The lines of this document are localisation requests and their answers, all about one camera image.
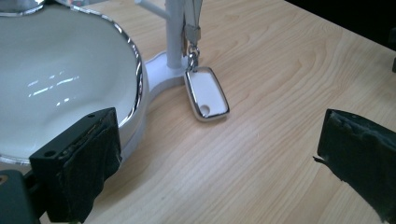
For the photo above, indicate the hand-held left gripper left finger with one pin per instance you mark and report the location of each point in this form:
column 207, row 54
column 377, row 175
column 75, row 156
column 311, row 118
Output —
column 81, row 168

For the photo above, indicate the white key holder stand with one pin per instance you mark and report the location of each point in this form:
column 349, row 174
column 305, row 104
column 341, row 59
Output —
column 173, row 37

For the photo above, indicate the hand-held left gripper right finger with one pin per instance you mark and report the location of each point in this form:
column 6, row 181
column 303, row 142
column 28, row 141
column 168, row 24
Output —
column 361, row 155

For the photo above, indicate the white bowl with silver rim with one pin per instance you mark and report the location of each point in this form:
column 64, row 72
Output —
column 62, row 77

